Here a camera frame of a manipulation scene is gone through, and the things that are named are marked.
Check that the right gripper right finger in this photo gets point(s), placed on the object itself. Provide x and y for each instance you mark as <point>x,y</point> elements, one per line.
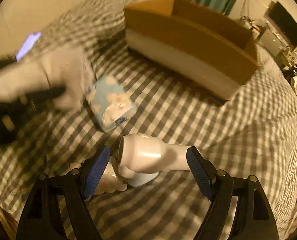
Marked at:
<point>253,216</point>

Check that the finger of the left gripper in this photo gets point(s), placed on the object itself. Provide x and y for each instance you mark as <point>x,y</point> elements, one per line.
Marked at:
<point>40,96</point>

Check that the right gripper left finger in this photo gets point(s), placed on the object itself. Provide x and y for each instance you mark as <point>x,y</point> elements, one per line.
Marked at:
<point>41,217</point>

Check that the white sock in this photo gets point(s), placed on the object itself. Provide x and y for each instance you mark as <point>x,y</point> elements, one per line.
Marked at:
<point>64,66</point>

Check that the white hair dryer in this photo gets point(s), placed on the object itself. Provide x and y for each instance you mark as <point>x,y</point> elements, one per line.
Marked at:
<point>139,153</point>

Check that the lit smartphone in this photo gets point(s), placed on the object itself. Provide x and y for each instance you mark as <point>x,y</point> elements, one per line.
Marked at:
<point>27,45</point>

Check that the grey checked bed cover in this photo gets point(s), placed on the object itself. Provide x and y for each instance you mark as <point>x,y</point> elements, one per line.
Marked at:
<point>254,133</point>

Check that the small blue-white case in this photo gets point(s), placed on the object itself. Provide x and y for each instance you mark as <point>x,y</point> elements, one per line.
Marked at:
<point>140,179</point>

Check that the brown cardboard box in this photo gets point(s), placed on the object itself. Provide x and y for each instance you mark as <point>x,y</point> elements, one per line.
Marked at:
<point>204,46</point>

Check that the black wall television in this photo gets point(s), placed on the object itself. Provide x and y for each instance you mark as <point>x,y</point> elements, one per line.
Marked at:
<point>284,21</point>

